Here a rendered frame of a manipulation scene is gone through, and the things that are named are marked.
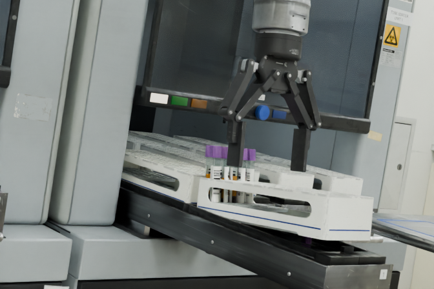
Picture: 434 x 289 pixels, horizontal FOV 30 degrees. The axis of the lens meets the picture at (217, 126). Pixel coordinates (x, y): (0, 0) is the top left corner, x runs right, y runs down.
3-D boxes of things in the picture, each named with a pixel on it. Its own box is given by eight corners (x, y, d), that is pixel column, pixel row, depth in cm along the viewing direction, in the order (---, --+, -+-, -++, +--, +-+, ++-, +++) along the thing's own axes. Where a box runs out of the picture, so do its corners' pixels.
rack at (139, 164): (98, 177, 159) (103, 146, 159) (141, 180, 165) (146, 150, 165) (185, 211, 136) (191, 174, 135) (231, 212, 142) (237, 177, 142)
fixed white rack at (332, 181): (241, 179, 196) (245, 153, 196) (271, 180, 202) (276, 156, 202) (329, 205, 173) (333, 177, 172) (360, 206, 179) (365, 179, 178)
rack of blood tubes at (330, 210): (194, 214, 134) (197, 177, 134) (239, 215, 140) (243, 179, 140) (323, 240, 111) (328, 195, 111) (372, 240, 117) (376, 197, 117)
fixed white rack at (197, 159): (134, 171, 177) (139, 144, 177) (172, 174, 183) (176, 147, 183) (217, 200, 154) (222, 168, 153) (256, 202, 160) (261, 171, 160)
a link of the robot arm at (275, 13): (323, 2, 128) (319, 39, 128) (283, 7, 136) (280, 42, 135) (281, -9, 123) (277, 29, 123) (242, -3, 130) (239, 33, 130)
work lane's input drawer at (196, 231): (76, 207, 161) (82, 162, 161) (135, 209, 170) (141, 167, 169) (341, 329, 104) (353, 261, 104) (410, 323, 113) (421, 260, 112)
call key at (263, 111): (253, 119, 160) (256, 104, 160) (265, 120, 162) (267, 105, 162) (257, 119, 159) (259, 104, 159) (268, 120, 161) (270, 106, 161)
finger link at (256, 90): (282, 75, 127) (278, 68, 126) (241, 123, 122) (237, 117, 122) (266, 75, 130) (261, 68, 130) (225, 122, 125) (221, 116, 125)
